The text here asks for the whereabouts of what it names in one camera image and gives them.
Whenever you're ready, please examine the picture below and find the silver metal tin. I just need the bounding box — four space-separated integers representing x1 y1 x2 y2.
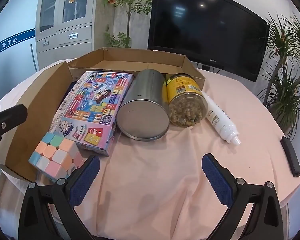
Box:
116 69 170 142

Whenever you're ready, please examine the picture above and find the black remote control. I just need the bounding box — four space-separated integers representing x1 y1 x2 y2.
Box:
280 136 300 177

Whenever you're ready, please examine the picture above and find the pastel puzzle cube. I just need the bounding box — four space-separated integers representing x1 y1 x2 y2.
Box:
28 132 87 182

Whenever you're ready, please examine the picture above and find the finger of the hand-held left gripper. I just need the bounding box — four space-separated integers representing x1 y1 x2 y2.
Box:
0 104 28 163

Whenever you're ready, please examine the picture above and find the white spray bottle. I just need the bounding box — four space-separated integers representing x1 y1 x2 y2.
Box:
202 91 241 145

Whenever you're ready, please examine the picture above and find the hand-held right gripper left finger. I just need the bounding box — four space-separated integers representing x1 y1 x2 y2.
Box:
19 154 100 240

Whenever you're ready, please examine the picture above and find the spiky leaf potted plant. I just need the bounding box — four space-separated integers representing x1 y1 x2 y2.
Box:
257 11 300 140

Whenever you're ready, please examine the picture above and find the colourful cartoon game box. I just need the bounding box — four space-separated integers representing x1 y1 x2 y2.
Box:
49 71 134 157

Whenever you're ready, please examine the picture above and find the brown cardboard box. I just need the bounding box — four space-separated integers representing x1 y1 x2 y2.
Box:
0 47 206 183

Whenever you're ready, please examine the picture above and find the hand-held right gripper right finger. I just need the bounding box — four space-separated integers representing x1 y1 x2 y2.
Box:
201 153 284 240

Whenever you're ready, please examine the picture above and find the grey metal cabinet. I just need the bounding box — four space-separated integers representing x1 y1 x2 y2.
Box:
35 0 100 68

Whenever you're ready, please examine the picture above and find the yellow label clear jar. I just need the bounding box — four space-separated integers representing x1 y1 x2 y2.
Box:
165 73 208 128

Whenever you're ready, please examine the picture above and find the black television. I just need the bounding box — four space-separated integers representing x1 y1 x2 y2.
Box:
147 0 270 82

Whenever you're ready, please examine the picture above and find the tall leafy potted tree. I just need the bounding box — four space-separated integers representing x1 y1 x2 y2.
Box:
100 0 154 48

